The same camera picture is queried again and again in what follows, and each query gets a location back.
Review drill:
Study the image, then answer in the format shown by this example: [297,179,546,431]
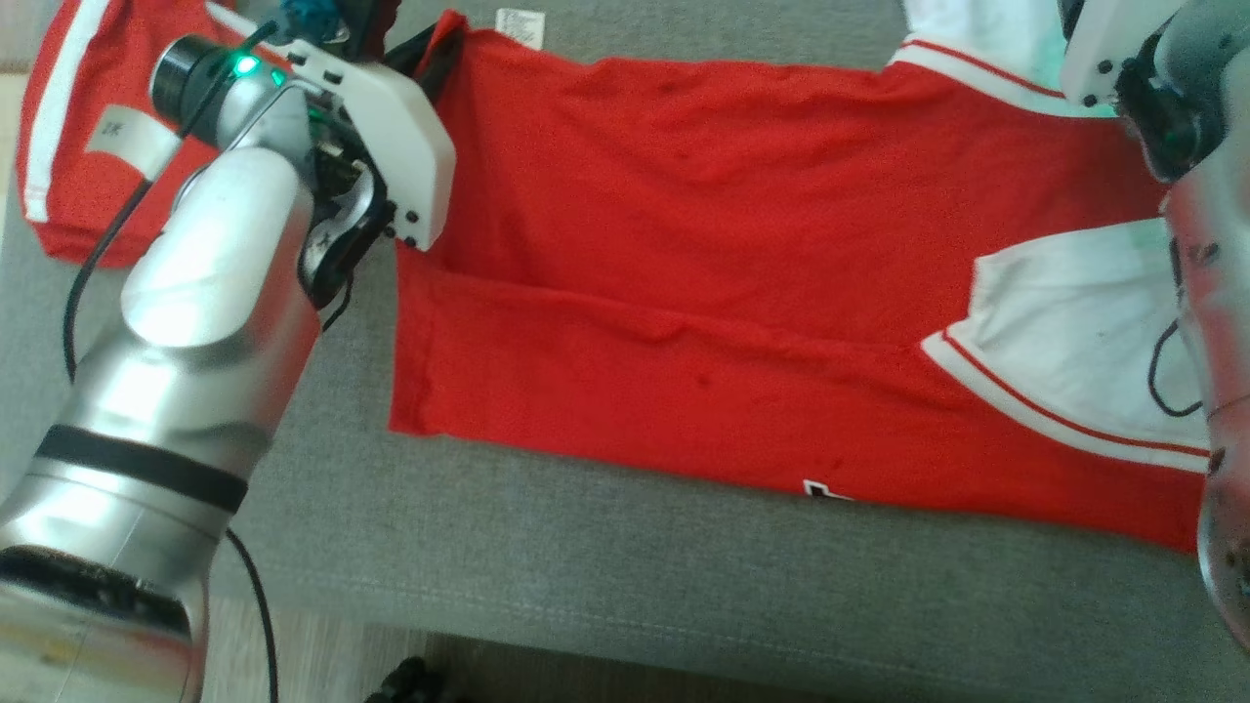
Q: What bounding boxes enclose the red shorts with white stripe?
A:
[15,0,284,267]

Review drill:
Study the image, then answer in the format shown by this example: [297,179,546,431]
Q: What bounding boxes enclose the grey sofa seat cushion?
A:
[0,0,1250,703]

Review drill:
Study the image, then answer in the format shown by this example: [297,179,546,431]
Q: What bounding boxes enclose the red jersey with white panels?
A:
[388,0,1217,556]

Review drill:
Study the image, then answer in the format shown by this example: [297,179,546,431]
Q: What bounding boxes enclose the black right cable, teal plug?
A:
[1147,317,1210,419]

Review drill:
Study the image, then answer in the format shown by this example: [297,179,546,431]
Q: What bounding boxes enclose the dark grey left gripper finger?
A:
[389,27,465,99]

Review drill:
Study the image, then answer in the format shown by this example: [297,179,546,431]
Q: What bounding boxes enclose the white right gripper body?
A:
[1058,0,1231,182]

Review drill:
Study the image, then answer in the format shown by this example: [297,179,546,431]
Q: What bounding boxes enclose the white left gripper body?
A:
[269,37,457,299]

